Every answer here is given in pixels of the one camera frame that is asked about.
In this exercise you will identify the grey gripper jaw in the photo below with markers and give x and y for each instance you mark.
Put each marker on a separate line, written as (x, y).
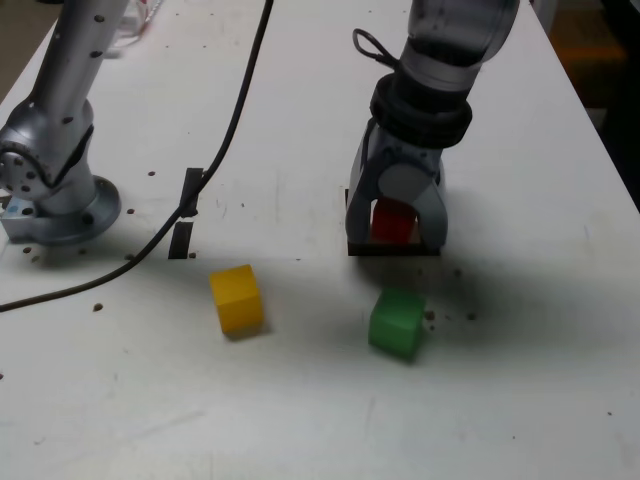
(432, 210)
(360, 210)

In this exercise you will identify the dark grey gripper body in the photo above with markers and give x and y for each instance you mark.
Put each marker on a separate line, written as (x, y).
(405, 152)

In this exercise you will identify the red cube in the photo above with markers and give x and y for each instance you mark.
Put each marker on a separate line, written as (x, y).
(392, 222)

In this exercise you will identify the green cube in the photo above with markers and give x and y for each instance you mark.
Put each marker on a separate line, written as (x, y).
(397, 325)

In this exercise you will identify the yellow cube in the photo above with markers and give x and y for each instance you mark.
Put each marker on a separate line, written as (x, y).
(237, 300)

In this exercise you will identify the black tape square outline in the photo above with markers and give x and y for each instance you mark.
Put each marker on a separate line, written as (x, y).
(395, 250)

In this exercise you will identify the black tape strip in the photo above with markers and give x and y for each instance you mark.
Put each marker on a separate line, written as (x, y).
(181, 240)

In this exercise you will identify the clear plastic bottle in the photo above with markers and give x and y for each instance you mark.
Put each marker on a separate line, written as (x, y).
(145, 15)

